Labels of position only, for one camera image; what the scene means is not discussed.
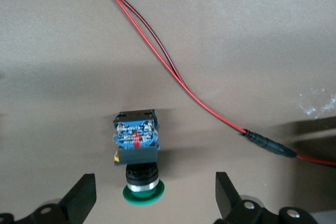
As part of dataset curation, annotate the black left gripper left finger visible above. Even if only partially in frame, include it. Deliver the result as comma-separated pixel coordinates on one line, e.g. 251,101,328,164
0,173,97,224

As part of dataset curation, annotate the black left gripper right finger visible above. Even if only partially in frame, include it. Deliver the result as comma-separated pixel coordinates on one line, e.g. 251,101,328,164
214,172,317,224

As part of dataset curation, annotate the green push button switch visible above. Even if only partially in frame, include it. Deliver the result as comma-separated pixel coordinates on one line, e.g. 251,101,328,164
112,108,166,206

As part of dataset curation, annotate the black barrel plug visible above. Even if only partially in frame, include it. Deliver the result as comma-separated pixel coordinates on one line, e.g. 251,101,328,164
243,128,298,158

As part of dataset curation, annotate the red black twin wire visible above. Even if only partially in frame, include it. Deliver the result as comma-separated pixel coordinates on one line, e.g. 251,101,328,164
93,0,249,134

